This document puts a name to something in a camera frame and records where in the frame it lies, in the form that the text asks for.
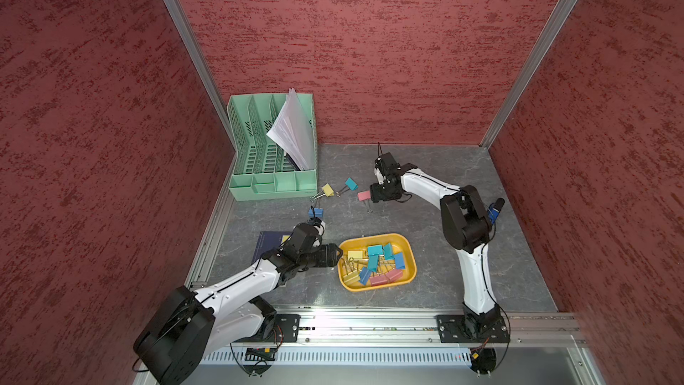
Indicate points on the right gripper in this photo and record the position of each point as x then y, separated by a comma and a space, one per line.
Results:
377, 194

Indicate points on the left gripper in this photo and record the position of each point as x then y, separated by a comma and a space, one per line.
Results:
329, 258

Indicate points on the pink binder clip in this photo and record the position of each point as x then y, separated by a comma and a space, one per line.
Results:
394, 275
365, 198
378, 280

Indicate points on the olive yellow binder clip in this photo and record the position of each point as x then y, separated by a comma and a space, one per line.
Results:
355, 255

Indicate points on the blue binder clip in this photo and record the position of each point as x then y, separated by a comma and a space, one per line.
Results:
315, 213
364, 276
399, 261

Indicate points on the teal white binder clip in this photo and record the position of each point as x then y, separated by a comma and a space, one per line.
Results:
375, 250

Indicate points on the yellow plastic storage box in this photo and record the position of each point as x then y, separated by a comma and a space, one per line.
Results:
400, 244

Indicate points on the pink binder clip back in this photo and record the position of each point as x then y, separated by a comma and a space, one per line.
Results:
378, 280

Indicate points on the blue binder clip front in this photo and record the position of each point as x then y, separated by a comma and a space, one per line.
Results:
399, 261

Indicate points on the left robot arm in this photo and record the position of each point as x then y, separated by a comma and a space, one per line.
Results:
190, 325

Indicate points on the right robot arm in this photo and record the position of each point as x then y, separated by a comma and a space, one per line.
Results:
468, 226

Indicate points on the dark blue notebook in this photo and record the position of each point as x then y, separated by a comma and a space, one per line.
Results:
267, 241

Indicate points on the green plastic desk organizer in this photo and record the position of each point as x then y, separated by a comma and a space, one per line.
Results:
262, 170

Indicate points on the white papers in organizer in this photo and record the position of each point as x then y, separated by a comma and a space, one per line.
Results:
293, 131

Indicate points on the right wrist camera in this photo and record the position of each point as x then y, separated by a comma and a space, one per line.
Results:
386, 168

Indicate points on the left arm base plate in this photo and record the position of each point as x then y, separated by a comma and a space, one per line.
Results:
276, 329

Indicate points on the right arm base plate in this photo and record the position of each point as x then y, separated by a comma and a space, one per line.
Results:
472, 329

